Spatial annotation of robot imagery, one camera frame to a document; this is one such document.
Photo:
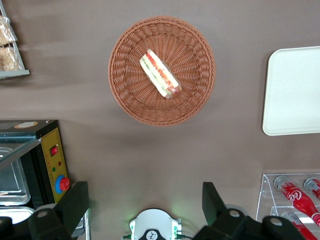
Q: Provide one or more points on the steel food pan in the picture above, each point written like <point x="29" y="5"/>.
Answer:
<point x="15" y="212"/>
<point x="12" y="180"/>

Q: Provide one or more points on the round brown wicker basket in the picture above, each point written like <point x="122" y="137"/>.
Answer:
<point x="130" y="100"/>

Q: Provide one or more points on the clear acrylic bottle rack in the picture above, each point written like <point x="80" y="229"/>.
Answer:
<point x="266" y="197"/>

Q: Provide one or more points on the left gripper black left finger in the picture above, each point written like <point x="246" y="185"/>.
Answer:
<point x="75" y="200"/>

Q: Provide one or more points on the cream plastic tray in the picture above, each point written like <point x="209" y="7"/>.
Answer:
<point x="292" y="95"/>

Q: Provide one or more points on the clear bagged snack pack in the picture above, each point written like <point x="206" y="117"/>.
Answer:
<point x="7" y="60"/>
<point x="5" y="31"/>

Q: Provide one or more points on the triangle sandwich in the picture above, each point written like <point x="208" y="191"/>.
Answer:
<point x="158" y="72"/>

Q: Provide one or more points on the red cola bottle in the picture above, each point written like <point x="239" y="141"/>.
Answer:
<point x="300" y="227"/>
<point x="313" y="187"/>
<point x="297" y="197"/>

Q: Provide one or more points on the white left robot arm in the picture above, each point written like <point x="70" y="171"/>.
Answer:
<point x="155" y="220"/>

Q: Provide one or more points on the black food warmer appliance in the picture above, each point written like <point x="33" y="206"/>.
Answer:
<point x="47" y="162"/>

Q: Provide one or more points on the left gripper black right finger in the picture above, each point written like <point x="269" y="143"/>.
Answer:
<point x="211" y="202"/>

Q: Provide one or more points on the grey snack rack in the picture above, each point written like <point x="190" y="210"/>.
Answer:
<point x="15" y="73"/>

